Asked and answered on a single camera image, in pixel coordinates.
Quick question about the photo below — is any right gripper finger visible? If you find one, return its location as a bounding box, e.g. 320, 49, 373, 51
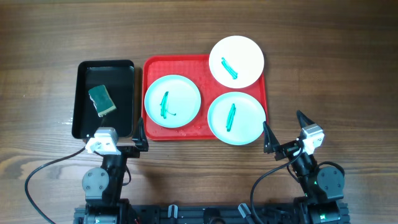
296, 110, 315, 128
263, 121, 280, 154

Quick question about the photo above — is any light blue plate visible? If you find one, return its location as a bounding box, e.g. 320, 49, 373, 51
144, 75, 201, 128
207, 91, 266, 146

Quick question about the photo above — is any green yellow sponge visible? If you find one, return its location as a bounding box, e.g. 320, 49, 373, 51
88, 85, 116, 117

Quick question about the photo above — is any white plate top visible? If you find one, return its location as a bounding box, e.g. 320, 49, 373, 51
208, 35, 265, 89

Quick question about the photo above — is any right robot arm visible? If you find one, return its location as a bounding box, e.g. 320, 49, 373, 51
263, 110, 349, 223

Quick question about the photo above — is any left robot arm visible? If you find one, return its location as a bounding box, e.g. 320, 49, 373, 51
73, 118, 149, 224

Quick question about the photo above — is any black rectangular tray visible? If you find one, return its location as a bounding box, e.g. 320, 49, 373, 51
72, 60, 134, 139

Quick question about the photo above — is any red plastic tray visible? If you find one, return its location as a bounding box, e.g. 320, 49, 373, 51
141, 54, 269, 142

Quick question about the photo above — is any left black cable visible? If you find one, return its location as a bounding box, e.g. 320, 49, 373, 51
24, 146, 86, 224

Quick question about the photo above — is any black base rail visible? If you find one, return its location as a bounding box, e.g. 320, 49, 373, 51
73, 203, 351, 224

